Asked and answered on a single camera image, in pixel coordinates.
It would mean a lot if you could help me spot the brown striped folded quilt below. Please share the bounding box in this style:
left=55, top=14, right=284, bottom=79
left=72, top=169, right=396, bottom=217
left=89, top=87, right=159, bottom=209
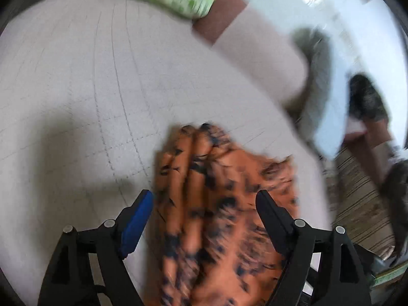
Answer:
left=320, top=147, right=394, bottom=260

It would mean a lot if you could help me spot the black fur trimmed garment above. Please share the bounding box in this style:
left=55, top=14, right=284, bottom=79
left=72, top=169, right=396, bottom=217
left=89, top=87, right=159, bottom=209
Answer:
left=349, top=73, right=389, bottom=122

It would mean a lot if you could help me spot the pink quilted bolster cushion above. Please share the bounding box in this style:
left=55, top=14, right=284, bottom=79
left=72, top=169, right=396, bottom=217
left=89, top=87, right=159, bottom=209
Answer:
left=192, top=0, right=309, bottom=111

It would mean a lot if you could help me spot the orange black floral blouse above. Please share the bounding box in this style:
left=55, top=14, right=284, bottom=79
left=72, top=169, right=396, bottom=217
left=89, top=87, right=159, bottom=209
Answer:
left=156, top=124, right=298, bottom=305

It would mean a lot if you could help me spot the light blue grey pillow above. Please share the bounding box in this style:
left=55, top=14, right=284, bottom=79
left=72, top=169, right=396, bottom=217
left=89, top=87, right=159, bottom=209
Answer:
left=293, top=28, right=349, bottom=160

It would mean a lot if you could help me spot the pink quilted mattress cover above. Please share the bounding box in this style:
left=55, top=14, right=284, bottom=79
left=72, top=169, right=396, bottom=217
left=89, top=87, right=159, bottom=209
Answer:
left=1, top=0, right=330, bottom=305

